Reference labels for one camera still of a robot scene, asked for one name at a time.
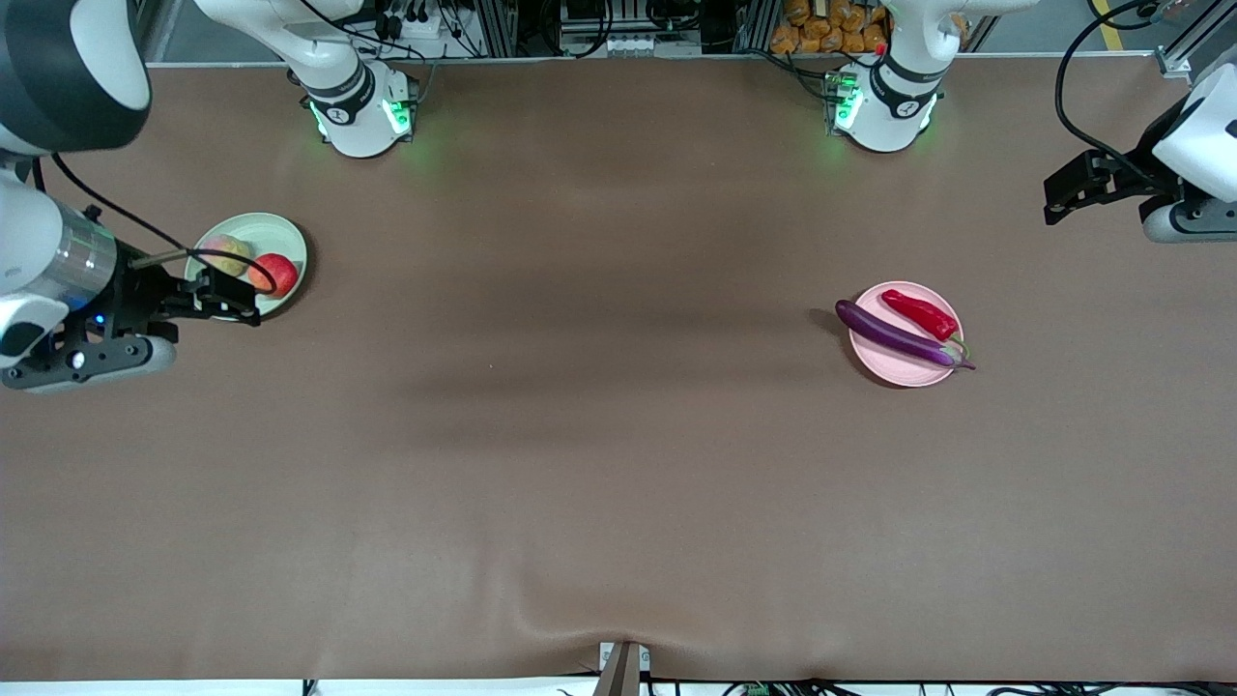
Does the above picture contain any red yellow apple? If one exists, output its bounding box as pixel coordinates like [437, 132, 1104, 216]
[247, 253, 299, 299]

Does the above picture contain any pink round plate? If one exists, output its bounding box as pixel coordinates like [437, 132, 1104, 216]
[848, 280, 964, 389]

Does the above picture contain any pile of orange bags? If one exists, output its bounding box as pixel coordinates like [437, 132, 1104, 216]
[770, 0, 890, 56]

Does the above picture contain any white terminal strip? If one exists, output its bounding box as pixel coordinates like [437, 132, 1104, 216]
[601, 34, 670, 59]

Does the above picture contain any aluminium frame post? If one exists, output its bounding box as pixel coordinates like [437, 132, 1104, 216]
[130, 0, 187, 64]
[1155, 0, 1237, 78]

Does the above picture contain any white power strip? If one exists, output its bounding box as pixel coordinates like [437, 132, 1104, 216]
[372, 0, 484, 59]

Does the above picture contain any light green round plate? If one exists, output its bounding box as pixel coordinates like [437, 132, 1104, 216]
[184, 212, 308, 323]

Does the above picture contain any red chili pepper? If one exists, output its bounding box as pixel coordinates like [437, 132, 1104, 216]
[879, 289, 970, 359]

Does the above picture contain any yellow pink peach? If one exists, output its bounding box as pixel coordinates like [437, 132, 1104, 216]
[201, 235, 250, 279]

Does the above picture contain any brown table cover mat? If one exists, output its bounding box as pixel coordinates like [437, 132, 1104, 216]
[0, 53, 1237, 682]

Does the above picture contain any brown post with white bracket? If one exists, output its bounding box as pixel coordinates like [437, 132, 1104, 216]
[592, 641, 650, 696]

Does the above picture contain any long purple eggplant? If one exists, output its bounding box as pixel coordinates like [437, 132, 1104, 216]
[835, 300, 977, 372]

